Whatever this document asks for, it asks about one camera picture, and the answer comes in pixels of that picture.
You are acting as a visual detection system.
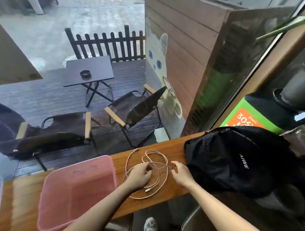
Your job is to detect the person's right hand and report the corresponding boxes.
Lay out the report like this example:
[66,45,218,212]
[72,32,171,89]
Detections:
[171,161,196,190]

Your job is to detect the person's left hand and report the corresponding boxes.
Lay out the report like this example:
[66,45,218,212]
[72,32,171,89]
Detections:
[124,162,153,192]

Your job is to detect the pink plastic box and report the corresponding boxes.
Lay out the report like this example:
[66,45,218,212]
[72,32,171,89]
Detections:
[37,155,119,231]

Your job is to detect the person's left forearm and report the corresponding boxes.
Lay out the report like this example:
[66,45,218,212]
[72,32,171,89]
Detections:
[63,181,138,231]

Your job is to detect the person's right forearm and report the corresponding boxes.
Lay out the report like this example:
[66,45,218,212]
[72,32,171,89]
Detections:
[187,181,260,231]

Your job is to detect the small white block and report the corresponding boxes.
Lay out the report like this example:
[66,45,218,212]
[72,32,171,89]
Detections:
[153,127,170,143]

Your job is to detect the brown padded stool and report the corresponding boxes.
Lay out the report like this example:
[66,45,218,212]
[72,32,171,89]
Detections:
[181,206,215,231]

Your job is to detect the black backpack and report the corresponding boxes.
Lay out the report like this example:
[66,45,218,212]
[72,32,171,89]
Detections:
[183,126,305,199]

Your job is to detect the white shoe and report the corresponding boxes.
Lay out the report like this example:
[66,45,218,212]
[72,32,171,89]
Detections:
[144,217,159,231]

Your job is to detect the brown folding armchair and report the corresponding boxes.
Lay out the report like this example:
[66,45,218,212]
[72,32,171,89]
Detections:
[104,83,168,149]
[0,111,98,172]

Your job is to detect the green orange black kiosk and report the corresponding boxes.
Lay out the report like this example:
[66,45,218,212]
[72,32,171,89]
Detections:
[220,91,305,135]

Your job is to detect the dark folding outdoor table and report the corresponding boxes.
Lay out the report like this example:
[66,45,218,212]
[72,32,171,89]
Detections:
[63,56,115,108]

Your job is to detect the crinkled colourful plastic wrapper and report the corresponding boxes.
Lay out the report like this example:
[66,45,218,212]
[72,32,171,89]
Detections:
[280,126,305,155]

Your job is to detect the dark wooden picket fence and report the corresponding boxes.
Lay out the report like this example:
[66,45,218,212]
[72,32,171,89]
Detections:
[64,25,146,63]

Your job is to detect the dark grey plant pot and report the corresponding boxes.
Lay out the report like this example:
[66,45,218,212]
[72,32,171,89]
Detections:
[273,69,305,111]

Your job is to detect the wooden partition with cat painting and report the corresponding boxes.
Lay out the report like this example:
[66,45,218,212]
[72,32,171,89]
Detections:
[144,0,305,141]

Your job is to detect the beige window poster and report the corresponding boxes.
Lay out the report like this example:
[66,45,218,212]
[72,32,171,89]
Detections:
[0,23,43,85]

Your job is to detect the green leafy plant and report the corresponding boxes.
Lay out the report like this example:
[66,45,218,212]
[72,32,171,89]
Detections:
[255,15,305,43]

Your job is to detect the tan window frame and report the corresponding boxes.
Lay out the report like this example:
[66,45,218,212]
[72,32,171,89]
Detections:
[209,0,305,131]

